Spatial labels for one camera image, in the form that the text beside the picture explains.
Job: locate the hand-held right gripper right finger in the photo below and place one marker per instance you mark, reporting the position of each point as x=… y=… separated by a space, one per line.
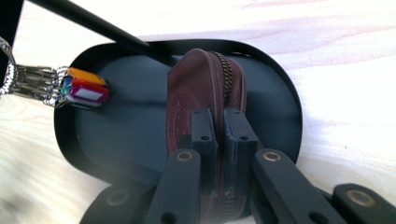
x=239 y=143

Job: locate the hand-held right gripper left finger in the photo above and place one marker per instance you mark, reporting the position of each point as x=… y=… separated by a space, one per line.
x=205 y=140

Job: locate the brown zip pouch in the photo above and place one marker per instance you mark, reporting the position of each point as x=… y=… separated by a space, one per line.
x=193 y=81

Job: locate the black oval tray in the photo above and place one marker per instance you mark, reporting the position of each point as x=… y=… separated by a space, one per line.
x=130 y=130

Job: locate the bunch of keys with coloured tags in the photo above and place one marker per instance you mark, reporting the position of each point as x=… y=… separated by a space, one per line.
x=88 y=93

